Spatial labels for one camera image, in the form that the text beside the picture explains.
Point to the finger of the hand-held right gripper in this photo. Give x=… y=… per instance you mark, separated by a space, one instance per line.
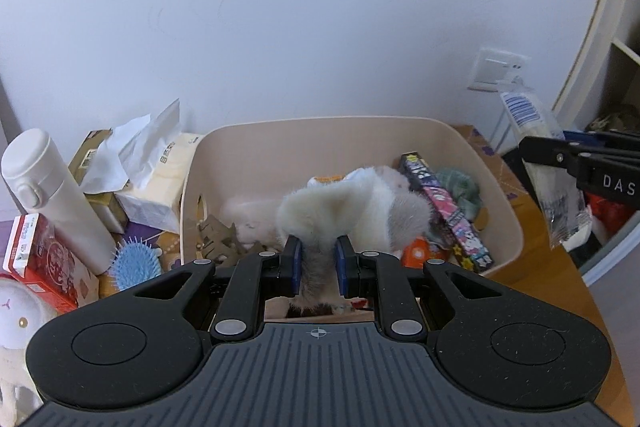
x=600 y=137
x=542 y=151

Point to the orange toy figure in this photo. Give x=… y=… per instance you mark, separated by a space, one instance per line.
x=420 y=253

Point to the black printed fabric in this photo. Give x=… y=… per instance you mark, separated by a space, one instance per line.
x=585 y=257

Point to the grey green scrunchie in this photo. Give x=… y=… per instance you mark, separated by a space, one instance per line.
x=460 y=187

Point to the grey white plush toy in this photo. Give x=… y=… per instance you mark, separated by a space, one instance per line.
x=317 y=217

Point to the red white carton box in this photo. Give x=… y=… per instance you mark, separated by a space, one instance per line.
x=45 y=257

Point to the white shelf cabinet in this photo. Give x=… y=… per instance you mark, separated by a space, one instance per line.
x=595 y=32

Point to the white wall socket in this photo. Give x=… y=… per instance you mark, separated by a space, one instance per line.
x=492 y=69

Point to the red cloth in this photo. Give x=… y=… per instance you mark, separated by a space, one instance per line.
x=607 y=212

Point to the white tissue pack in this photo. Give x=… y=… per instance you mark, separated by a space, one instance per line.
x=155 y=192

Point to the white thermos bottle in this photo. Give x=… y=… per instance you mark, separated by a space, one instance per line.
x=50 y=197

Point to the clear plastic bag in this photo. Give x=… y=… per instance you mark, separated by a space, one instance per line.
x=555 y=207

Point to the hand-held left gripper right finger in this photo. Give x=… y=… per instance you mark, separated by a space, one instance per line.
x=342 y=267

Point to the blue hairbrush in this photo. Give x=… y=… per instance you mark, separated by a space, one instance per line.
x=135 y=262

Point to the brown wooden puzzle piece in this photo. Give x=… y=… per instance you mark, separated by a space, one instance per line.
x=215 y=237

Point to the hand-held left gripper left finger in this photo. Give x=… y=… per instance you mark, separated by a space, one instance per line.
x=295 y=267

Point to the camouflage cloth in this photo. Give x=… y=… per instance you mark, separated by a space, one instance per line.
x=615 y=119

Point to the beige plastic storage basket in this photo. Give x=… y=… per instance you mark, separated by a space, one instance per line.
x=250 y=147

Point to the white plush doll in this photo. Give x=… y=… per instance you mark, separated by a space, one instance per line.
x=20 y=317

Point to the gold cardboard box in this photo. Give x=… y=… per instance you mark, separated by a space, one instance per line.
x=82 y=157

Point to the colourful patterned long box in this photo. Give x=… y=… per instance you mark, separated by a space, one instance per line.
x=440 y=202

